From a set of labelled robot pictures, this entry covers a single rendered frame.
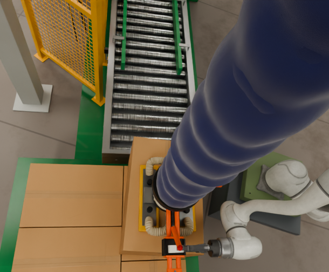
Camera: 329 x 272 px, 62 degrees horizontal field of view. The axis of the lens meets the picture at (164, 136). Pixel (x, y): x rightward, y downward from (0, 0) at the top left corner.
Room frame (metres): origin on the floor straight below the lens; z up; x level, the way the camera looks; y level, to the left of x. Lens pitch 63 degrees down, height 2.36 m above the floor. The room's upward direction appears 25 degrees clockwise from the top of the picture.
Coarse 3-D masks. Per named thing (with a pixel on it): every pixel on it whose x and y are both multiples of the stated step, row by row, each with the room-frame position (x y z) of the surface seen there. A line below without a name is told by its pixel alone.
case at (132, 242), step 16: (144, 144) 0.63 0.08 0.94; (160, 144) 0.67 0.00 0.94; (144, 160) 0.54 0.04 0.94; (128, 176) 0.47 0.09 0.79; (128, 192) 0.35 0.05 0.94; (128, 208) 0.27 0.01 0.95; (128, 224) 0.21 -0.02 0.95; (160, 224) 0.27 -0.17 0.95; (128, 240) 0.14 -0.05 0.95; (144, 240) 0.17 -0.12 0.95; (160, 240) 0.20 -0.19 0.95; (192, 240) 0.26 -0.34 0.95
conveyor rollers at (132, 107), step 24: (120, 0) 2.05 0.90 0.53; (144, 0) 2.16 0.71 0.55; (168, 0) 2.32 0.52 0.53; (120, 24) 1.75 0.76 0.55; (144, 24) 1.90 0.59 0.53; (168, 24) 2.00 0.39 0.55; (120, 48) 1.51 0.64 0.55; (144, 48) 1.65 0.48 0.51; (168, 48) 1.74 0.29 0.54; (144, 72) 1.40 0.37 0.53; (168, 72) 1.50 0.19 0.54; (120, 96) 1.09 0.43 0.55; (144, 96) 1.18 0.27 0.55; (144, 120) 0.99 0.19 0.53; (168, 120) 1.07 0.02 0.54
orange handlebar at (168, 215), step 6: (168, 210) 0.31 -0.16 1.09; (168, 216) 0.29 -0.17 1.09; (168, 222) 0.26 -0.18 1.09; (168, 228) 0.24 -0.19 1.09; (168, 234) 0.22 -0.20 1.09; (168, 258) 0.13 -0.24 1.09; (180, 258) 0.15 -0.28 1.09; (168, 264) 0.10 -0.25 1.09; (180, 264) 0.12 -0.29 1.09; (168, 270) 0.08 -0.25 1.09; (174, 270) 0.09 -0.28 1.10; (180, 270) 0.10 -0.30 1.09
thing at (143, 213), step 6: (144, 168) 0.49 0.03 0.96; (156, 168) 0.52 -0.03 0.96; (144, 174) 0.46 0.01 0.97; (144, 180) 0.43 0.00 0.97; (150, 180) 0.44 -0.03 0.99; (144, 186) 0.40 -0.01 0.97; (150, 186) 0.42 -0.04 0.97; (144, 204) 0.32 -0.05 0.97; (150, 204) 0.33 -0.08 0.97; (144, 210) 0.29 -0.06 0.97; (150, 210) 0.30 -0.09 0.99; (156, 210) 0.32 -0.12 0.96; (144, 216) 0.26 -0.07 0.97; (156, 216) 0.29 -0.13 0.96; (144, 222) 0.24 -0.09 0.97; (156, 222) 0.26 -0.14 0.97; (144, 228) 0.21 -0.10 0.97
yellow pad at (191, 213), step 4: (192, 208) 0.40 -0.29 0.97; (180, 212) 0.36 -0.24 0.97; (184, 212) 0.37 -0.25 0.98; (188, 212) 0.37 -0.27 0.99; (192, 212) 0.38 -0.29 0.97; (180, 216) 0.34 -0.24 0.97; (184, 216) 0.35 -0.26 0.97; (188, 216) 0.36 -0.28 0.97; (192, 216) 0.36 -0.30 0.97; (180, 220) 0.32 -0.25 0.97; (192, 220) 0.35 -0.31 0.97; (180, 224) 0.30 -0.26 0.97
